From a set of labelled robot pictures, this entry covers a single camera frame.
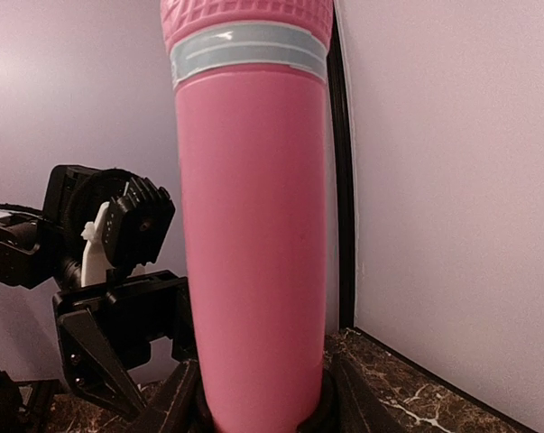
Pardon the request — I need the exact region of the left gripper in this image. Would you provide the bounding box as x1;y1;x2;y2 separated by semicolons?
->
52;271;195;421

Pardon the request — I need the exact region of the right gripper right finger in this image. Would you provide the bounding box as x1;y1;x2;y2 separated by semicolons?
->
337;357;396;432

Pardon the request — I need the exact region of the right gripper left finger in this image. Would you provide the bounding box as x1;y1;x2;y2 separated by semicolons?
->
135;360;199;433

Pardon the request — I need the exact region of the black stand of pink microphone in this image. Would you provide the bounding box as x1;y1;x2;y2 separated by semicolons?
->
189;369;340;433

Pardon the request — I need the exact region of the pink microphone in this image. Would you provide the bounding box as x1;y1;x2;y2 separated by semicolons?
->
161;1;333;432

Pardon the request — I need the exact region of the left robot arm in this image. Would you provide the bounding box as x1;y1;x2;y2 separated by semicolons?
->
0;165;195;421

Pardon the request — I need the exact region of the black left corner post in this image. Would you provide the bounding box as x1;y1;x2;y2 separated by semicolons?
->
327;15;355;329

